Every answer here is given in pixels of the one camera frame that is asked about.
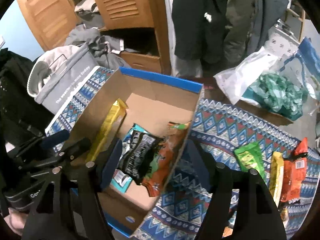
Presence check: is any teal snack packet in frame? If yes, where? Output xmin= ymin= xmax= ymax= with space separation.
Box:
xmin=109 ymin=123 xmax=151 ymax=194

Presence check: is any orange striped chips bag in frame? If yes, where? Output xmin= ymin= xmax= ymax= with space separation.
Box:
xmin=279 ymin=205 xmax=290 ymax=228

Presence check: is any teal box with crumpled wrap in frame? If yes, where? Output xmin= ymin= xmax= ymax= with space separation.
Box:
xmin=242 ymin=72 xmax=308 ymax=121

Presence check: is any green snack packet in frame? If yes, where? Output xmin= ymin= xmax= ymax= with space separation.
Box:
xmin=234 ymin=142 xmax=266 ymax=182

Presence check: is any blue cardboard box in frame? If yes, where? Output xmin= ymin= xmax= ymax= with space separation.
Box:
xmin=67 ymin=67 xmax=202 ymax=237

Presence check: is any dark hanging jacket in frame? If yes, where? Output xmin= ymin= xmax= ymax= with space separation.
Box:
xmin=172 ymin=0 xmax=289 ymax=65

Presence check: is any patterned blue tablecloth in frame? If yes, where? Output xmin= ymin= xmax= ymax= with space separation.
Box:
xmin=44 ymin=66 xmax=320 ymax=240

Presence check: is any orange green rice cracker bag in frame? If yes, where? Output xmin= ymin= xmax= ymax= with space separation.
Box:
xmin=141 ymin=122 xmax=191 ymax=197

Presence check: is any yellow long snack packet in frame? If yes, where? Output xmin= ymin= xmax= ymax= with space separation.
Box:
xmin=85 ymin=98 xmax=128 ymax=163

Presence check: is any left hand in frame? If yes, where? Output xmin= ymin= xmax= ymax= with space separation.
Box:
xmin=4 ymin=208 xmax=28 ymax=236

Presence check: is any wooden louvered cabinet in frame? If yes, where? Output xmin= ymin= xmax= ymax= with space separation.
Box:
xmin=17 ymin=0 xmax=171 ymax=75

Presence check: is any black snack bag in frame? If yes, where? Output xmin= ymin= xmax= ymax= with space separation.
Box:
xmin=118 ymin=130 xmax=163 ymax=185

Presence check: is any red-orange snack packet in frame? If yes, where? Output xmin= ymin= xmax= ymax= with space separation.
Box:
xmin=280 ymin=137 xmax=308 ymax=203

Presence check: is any grey tote bag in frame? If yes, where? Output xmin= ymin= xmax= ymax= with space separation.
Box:
xmin=27 ymin=43 xmax=98 ymax=114

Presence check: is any blue white plastic bag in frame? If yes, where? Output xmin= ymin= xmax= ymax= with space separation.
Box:
xmin=279 ymin=37 xmax=319 ymax=100

